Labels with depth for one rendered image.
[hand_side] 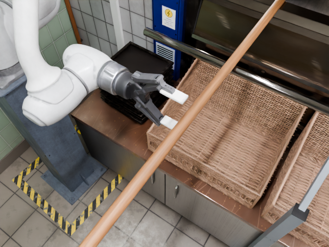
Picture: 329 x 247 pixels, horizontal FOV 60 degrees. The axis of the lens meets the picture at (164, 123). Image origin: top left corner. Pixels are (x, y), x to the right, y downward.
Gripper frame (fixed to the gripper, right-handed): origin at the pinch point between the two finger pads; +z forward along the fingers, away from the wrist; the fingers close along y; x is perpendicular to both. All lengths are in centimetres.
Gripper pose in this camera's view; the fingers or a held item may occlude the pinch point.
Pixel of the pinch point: (180, 114)
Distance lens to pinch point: 77.3
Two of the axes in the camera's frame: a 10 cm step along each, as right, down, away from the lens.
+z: 8.2, 4.7, -3.2
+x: -5.7, 6.8, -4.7
